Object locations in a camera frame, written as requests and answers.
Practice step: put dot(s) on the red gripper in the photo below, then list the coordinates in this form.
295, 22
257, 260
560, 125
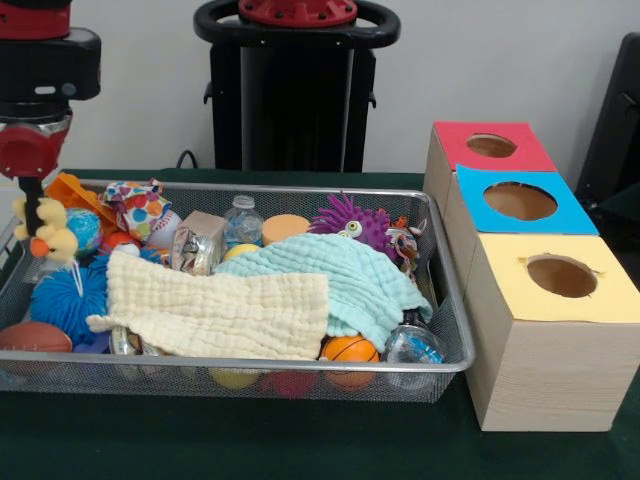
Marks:
27, 152

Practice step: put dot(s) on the yellow duck plush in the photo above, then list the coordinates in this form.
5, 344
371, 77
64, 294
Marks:
57, 235

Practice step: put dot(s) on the orange plastic toy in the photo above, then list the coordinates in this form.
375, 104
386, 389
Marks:
75, 192

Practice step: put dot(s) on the blue green globe ball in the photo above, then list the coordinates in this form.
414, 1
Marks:
89, 232

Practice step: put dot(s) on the cream waffle cloth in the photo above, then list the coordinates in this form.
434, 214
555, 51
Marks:
210, 310

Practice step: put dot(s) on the mint waffle cloth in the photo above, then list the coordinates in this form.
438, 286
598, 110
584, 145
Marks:
370, 295

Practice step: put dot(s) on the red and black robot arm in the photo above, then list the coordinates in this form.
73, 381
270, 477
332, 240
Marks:
45, 65

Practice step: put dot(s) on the silver mesh bin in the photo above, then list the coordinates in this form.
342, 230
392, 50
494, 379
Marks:
150, 380

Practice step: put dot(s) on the wooden box with three holes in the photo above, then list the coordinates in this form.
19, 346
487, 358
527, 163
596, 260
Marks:
550, 380

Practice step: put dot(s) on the polka dot fabric toy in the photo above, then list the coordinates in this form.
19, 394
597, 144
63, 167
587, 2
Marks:
137, 207

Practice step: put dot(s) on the blue spiky ball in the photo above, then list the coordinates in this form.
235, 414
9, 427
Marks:
65, 310

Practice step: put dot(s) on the brown toy football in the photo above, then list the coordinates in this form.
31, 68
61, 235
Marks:
32, 337

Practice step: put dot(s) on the dark green tablecloth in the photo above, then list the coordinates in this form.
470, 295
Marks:
250, 440
622, 200

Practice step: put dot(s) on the purple spiky monster toy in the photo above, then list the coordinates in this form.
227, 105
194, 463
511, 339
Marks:
367, 220

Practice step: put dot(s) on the orange toy basketball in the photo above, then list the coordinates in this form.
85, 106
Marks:
350, 348

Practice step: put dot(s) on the black panel on stand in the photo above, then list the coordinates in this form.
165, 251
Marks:
615, 125

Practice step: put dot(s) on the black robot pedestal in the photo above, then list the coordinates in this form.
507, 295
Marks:
300, 100

